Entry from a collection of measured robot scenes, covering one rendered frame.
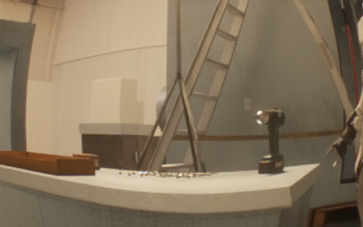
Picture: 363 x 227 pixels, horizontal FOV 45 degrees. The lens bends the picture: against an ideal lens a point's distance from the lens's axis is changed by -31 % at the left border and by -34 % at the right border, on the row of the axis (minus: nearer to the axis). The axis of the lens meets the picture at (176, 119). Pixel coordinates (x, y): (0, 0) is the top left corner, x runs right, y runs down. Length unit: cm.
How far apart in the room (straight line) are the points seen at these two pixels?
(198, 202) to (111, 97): 649
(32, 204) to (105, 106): 619
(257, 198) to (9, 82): 224
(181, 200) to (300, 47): 286
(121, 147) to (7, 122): 462
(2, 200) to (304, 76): 289
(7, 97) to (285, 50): 226
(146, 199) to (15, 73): 194
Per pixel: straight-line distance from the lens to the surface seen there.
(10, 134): 323
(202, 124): 405
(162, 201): 147
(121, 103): 783
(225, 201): 142
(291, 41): 420
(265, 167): 206
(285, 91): 417
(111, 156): 779
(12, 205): 193
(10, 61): 334
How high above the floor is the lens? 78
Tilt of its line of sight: 2 degrees up
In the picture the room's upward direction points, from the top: straight up
